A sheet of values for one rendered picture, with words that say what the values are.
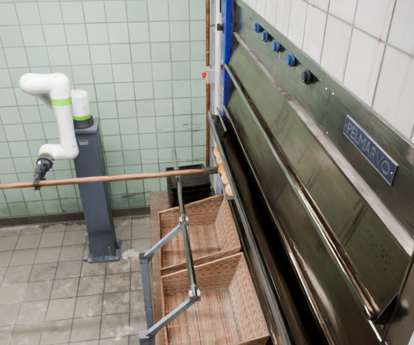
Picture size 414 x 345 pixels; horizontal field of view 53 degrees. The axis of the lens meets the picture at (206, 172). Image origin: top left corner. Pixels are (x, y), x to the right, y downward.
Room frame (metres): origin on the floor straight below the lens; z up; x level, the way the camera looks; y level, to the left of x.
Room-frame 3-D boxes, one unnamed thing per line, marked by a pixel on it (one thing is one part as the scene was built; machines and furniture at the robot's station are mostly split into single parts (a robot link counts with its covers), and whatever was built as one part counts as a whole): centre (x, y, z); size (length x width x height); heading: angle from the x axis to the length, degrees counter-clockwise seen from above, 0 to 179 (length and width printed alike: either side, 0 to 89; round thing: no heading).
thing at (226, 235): (2.02, 0.07, 0.72); 0.56 x 0.49 x 0.28; 7
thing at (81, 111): (2.67, 0.89, 1.36); 0.16 x 0.13 x 0.19; 92
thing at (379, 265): (1.48, -0.28, 1.80); 1.79 x 0.11 x 0.19; 8
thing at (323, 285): (1.48, -0.28, 1.54); 1.79 x 0.11 x 0.19; 8
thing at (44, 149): (2.25, 0.98, 1.20); 0.14 x 0.13 x 0.11; 8
